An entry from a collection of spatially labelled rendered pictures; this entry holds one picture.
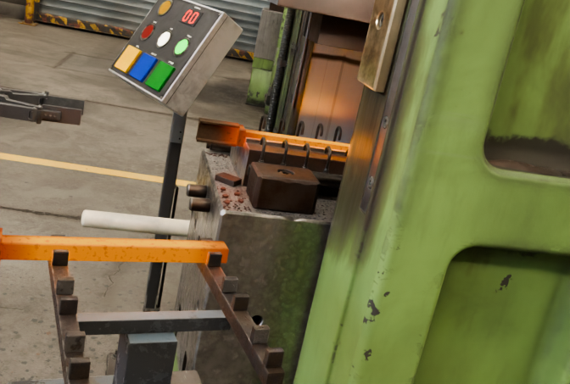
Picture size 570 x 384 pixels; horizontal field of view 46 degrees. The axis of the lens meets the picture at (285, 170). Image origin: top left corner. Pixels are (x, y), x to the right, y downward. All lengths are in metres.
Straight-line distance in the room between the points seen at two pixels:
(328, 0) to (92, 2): 8.18
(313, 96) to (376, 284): 0.67
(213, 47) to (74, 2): 7.69
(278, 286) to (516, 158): 0.49
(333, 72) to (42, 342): 1.40
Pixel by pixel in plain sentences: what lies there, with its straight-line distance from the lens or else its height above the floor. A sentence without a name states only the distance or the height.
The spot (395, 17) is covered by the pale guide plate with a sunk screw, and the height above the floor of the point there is 1.30.
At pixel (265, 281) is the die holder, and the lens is 1.26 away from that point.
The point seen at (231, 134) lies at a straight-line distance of 1.36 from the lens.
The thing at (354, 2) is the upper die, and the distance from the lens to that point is 1.29.
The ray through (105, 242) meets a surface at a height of 0.94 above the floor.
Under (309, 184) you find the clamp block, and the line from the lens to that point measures 1.22.
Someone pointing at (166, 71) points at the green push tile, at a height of 1.03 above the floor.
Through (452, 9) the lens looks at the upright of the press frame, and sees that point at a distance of 0.93.
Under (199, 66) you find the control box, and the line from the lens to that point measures 1.74.
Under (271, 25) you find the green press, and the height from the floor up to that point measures 0.79.
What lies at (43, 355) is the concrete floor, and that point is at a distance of 2.38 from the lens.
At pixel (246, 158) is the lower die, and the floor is 0.97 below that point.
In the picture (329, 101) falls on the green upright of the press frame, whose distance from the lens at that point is 1.59.
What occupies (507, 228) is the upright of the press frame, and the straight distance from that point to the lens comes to 1.06.
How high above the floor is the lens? 1.34
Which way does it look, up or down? 17 degrees down
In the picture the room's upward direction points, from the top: 12 degrees clockwise
